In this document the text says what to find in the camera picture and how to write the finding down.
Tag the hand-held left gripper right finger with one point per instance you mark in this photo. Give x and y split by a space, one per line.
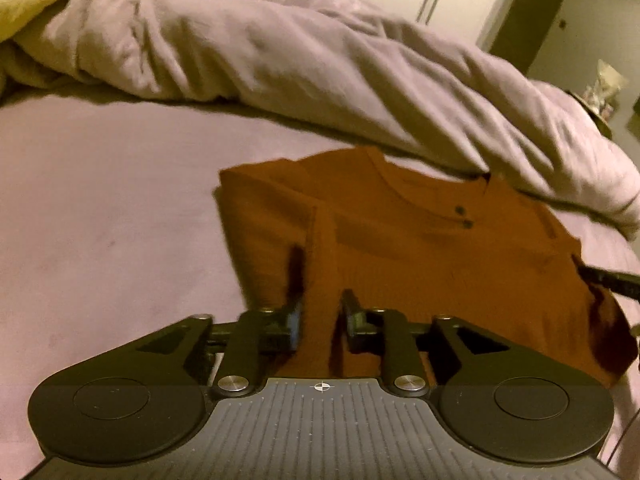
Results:
351 312

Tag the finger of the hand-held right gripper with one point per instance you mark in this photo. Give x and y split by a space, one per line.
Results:
610 282

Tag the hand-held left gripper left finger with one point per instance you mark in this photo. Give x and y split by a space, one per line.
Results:
296 322

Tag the brown knitted cardigan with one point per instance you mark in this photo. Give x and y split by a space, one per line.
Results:
425 260

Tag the grey bed sheet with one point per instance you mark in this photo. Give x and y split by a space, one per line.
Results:
110 220

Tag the grey rumpled duvet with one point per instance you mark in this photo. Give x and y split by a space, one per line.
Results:
300 50

